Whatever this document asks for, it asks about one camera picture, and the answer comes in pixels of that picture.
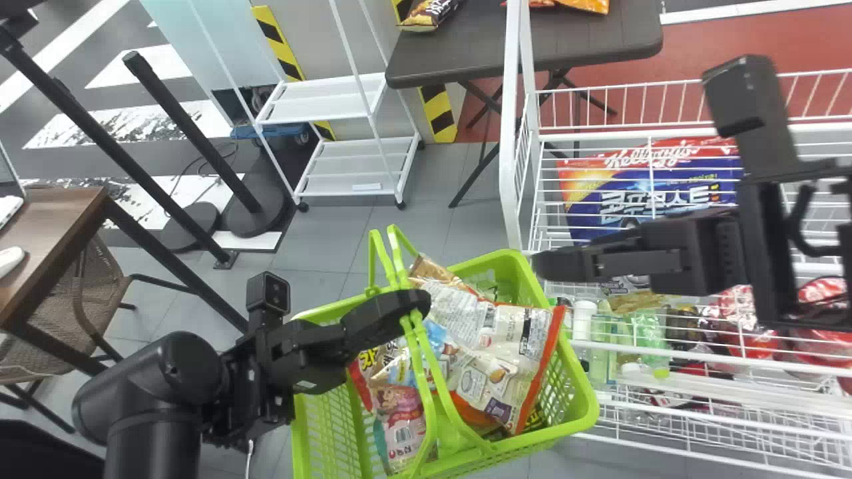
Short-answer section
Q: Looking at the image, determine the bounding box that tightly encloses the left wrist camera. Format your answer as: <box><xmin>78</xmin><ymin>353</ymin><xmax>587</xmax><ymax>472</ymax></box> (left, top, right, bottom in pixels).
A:
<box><xmin>246</xmin><ymin>271</ymin><xmax>292</xmax><ymax>319</ymax></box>

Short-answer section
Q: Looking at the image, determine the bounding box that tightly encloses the white snack packet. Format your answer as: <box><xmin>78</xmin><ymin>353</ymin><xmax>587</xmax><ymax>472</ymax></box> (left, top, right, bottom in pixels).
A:
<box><xmin>411</xmin><ymin>277</ymin><xmax>567</xmax><ymax>437</ymax></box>

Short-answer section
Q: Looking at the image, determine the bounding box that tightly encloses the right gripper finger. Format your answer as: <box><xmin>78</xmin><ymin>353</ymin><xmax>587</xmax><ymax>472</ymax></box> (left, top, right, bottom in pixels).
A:
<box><xmin>583</xmin><ymin>225</ymin><xmax>644</xmax><ymax>248</ymax></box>
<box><xmin>531</xmin><ymin>243</ymin><xmax>644</xmax><ymax>284</ymax></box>

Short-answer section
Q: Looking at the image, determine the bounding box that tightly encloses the orange snack packet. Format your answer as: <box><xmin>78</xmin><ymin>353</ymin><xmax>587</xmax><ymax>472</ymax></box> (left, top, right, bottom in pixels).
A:
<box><xmin>529</xmin><ymin>0</ymin><xmax>610</xmax><ymax>16</ymax></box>

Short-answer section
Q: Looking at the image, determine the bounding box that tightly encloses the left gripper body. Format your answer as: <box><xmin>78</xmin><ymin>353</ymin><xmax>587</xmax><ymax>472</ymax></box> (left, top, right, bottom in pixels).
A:
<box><xmin>256</xmin><ymin>318</ymin><xmax>355</xmax><ymax>396</ymax></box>

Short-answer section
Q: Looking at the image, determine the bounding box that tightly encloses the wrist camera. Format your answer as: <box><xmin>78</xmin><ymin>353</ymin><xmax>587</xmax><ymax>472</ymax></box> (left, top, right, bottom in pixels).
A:
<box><xmin>702</xmin><ymin>54</ymin><xmax>804</xmax><ymax>182</ymax></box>
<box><xmin>246</xmin><ymin>271</ymin><xmax>292</xmax><ymax>319</ymax></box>

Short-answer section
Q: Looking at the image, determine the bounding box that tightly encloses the dark side table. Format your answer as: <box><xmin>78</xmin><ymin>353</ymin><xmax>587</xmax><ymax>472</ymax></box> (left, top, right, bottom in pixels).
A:
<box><xmin>385</xmin><ymin>0</ymin><xmax>664</xmax><ymax>209</ymax></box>

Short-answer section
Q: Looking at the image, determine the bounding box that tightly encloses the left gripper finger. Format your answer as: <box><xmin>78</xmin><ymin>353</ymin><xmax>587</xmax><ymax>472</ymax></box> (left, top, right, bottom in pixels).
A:
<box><xmin>341</xmin><ymin>289</ymin><xmax>433</xmax><ymax>364</ymax></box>

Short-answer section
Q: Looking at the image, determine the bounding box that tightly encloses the white wire rack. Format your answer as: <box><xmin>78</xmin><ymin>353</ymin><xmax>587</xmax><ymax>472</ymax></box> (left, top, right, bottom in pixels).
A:
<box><xmin>499</xmin><ymin>0</ymin><xmax>852</xmax><ymax>479</ymax></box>

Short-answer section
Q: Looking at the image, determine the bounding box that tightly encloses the brown snack packet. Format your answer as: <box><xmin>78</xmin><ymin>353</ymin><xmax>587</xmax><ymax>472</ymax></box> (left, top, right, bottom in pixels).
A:
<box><xmin>407</xmin><ymin>253</ymin><xmax>468</xmax><ymax>293</ymax></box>

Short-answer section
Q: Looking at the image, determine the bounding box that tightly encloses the blue cereal bag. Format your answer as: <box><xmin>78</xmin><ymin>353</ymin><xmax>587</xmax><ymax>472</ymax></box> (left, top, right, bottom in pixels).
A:
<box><xmin>557</xmin><ymin>137</ymin><xmax>744</xmax><ymax>244</ymax></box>

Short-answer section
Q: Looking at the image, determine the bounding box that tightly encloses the black cable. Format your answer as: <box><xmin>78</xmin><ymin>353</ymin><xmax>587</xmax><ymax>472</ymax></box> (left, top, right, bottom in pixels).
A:
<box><xmin>165</xmin><ymin>141</ymin><xmax>239</xmax><ymax>202</ymax></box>

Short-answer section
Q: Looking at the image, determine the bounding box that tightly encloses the yellow black striped post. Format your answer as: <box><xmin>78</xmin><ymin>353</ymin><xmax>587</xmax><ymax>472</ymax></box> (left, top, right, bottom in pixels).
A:
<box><xmin>251</xmin><ymin>5</ymin><xmax>336</xmax><ymax>142</ymax></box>
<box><xmin>391</xmin><ymin>0</ymin><xmax>459</xmax><ymax>144</ymax></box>

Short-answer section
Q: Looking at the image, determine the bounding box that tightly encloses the green basket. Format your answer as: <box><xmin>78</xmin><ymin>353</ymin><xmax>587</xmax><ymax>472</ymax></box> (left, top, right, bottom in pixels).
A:
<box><xmin>290</xmin><ymin>224</ymin><xmax>600</xmax><ymax>479</ymax></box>

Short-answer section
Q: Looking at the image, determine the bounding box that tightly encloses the white bottle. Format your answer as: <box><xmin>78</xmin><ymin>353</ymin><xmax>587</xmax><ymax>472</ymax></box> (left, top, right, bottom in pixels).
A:
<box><xmin>572</xmin><ymin>300</ymin><xmax>598</xmax><ymax>343</ymax></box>

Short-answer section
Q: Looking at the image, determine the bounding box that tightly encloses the yellow snack packet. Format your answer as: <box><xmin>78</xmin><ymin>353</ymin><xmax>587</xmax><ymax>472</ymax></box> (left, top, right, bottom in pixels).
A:
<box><xmin>397</xmin><ymin>0</ymin><xmax>465</xmax><ymax>33</ymax></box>

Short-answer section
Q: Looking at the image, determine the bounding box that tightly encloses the brown mesh chair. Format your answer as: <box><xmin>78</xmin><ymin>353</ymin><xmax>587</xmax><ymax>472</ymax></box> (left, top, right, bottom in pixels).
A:
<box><xmin>0</xmin><ymin>233</ymin><xmax>136</xmax><ymax>434</ymax></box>

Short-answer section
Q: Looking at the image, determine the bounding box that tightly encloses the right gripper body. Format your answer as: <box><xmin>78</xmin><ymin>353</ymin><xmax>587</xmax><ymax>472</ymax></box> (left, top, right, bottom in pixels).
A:
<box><xmin>640</xmin><ymin>214</ymin><xmax>747</xmax><ymax>297</ymax></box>

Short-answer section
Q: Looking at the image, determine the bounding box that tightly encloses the red snack packet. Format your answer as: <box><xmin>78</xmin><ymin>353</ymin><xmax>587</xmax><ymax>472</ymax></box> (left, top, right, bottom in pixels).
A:
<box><xmin>707</xmin><ymin>285</ymin><xmax>774</xmax><ymax>361</ymax></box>
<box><xmin>791</xmin><ymin>277</ymin><xmax>852</xmax><ymax>371</ymax></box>
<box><xmin>349</xmin><ymin>345</ymin><xmax>428</xmax><ymax>474</ymax></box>

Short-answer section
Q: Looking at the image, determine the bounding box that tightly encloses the white shelf trolley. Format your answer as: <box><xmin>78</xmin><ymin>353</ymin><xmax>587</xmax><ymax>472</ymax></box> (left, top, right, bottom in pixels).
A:
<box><xmin>186</xmin><ymin>0</ymin><xmax>423</xmax><ymax>213</ymax></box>

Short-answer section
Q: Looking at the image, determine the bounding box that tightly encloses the green bottle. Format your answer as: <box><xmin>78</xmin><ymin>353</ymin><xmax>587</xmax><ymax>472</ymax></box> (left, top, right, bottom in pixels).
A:
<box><xmin>628</xmin><ymin>309</ymin><xmax>671</xmax><ymax>381</ymax></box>
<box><xmin>588</xmin><ymin>313</ymin><xmax>621</xmax><ymax>388</ymax></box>

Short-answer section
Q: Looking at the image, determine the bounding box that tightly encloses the black post on round foot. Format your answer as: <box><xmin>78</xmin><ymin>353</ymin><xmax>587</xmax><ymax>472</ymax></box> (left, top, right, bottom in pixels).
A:
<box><xmin>122</xmin><ymin>51</ymin><xmax>288</xmax><ymax>240</ymax></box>

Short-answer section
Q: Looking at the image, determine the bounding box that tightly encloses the brown side table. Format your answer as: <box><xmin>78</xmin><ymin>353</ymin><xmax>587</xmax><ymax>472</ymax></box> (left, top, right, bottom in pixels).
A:
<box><xmin>0</xmin><ymin>186</ymin><xmax>251</xmax><ymax>377</ymax></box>

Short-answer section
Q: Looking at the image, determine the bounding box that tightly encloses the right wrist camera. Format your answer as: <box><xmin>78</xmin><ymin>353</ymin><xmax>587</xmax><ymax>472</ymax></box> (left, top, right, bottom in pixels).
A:
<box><xmin>702</xmin><ymin>54</ymin><xmax>804</xmax><ymax>182</ymax></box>

